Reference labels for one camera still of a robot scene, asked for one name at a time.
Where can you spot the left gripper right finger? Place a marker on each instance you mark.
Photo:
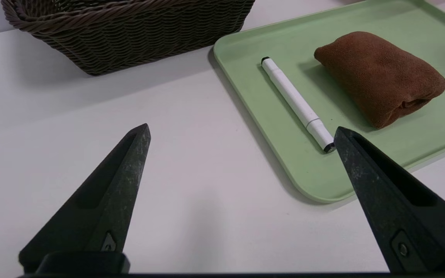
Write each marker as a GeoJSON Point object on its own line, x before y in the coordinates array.
{"type": "Point", "coordinates": [400, 216]}

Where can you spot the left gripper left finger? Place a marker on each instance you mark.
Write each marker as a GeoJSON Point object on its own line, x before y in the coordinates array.
{"type": "Point", "coordinates": [106, 208]}

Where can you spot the brown towel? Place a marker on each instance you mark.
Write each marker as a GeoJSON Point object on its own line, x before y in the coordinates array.
{"type": "Point", "coordinates": [377, 73]}

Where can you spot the white marker pen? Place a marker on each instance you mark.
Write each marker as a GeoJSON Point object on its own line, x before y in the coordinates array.
{"type": "Point", "coordinates": [292, 96]}

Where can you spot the dark brown wicker basket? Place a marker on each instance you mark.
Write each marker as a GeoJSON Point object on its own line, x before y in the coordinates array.
{"type": "Point", "coordinates": [129, 34]}

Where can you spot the light green plastic tray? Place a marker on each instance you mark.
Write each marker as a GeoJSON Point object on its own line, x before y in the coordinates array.
{"type": "Point", "coordinates": [400, 146]}

